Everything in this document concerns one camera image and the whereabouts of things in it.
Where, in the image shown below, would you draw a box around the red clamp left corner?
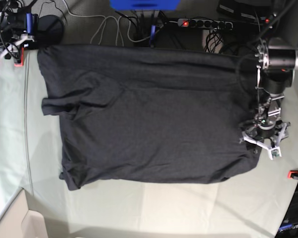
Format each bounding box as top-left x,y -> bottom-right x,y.
14,48 -> 25,67

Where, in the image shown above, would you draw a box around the dark grey t-shirt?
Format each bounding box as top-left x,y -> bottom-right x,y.
37,45 -> 259,191

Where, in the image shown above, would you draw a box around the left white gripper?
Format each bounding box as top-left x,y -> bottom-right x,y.
240,120 -> 291,149

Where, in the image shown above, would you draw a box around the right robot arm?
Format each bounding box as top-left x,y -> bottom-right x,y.
0,0 -> 38,65

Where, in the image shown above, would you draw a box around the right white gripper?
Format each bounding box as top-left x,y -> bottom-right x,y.
0,34 -> 35,60

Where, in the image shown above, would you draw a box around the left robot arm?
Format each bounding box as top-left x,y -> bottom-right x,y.
241,0 -> 298,158

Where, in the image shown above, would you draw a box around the beige cardboard box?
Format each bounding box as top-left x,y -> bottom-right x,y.
0,188 -> 48,238

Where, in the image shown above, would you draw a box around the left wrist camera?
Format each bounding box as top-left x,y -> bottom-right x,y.
267,146 -> 282,160

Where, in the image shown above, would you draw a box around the blue plastic bin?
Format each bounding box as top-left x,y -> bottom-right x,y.
110,0 -> 180,10

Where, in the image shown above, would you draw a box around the white cables on floor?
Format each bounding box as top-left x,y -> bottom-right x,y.
62,0 -> 152,48

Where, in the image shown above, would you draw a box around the light green tablecloth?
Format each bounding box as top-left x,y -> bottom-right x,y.
0,51 -> 298,238

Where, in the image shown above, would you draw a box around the black power strip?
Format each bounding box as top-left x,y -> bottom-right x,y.
177,18 -> 234,31

